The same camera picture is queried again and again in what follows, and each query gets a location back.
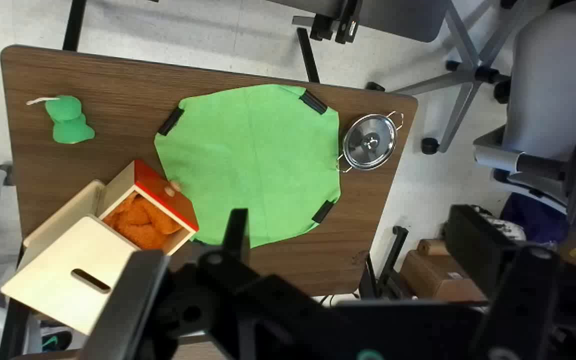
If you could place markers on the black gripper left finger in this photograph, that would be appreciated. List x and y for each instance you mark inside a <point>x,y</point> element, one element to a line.
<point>128,306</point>

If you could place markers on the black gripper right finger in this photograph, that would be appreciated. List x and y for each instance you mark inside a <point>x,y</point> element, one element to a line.
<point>521,306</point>

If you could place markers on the green cloth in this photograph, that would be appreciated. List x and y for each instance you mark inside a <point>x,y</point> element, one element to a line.
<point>255,160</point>

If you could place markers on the orange cloth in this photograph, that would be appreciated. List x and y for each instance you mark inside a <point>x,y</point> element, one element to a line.
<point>142,222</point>

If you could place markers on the light wooden slotted box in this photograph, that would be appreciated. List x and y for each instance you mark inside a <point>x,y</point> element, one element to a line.
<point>69,267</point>

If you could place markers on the black equipment case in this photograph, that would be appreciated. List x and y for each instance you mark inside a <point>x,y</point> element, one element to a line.
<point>481,243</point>

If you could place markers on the brown cardboard box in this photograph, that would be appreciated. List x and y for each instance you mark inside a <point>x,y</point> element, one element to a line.
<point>438,272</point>

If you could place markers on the orange fronted wooden drawer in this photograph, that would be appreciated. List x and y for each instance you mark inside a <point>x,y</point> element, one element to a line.
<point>169,196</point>

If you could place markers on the black tape piece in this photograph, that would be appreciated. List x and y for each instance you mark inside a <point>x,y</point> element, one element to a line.
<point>322,211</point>
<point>312,100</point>
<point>171,120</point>

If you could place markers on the green plush toy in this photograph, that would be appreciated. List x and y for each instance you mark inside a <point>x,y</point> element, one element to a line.
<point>69,123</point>

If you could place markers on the grey office chair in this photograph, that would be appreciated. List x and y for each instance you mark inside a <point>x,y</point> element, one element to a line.
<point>555,87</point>

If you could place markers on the dark grey chair seat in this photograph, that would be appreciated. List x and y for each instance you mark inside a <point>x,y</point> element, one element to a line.
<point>395,16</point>

